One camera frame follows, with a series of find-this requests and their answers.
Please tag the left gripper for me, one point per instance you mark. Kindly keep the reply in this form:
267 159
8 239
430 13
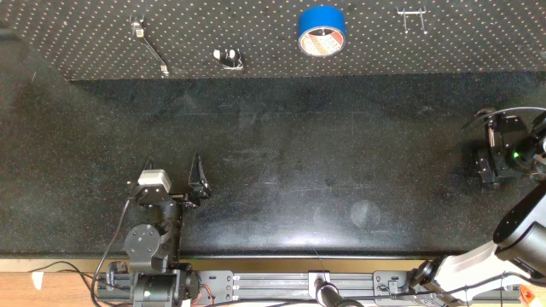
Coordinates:
151 197

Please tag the roll of blue tape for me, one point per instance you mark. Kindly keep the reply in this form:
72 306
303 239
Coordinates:
321 19

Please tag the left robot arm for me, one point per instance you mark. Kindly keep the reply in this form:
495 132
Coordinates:
143 245

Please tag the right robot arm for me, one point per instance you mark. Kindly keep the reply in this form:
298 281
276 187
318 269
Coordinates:
524 243

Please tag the black pegboard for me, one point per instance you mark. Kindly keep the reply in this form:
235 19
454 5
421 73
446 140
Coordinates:
469 38

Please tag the black pole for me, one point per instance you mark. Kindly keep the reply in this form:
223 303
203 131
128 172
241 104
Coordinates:
330 296

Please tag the orange plastic object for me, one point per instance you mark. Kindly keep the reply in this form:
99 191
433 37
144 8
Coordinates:
527 296

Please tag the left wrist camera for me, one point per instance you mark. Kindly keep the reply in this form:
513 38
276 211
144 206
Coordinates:
154 179

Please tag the mounting rail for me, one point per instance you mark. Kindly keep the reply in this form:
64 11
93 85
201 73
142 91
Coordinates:
273 285

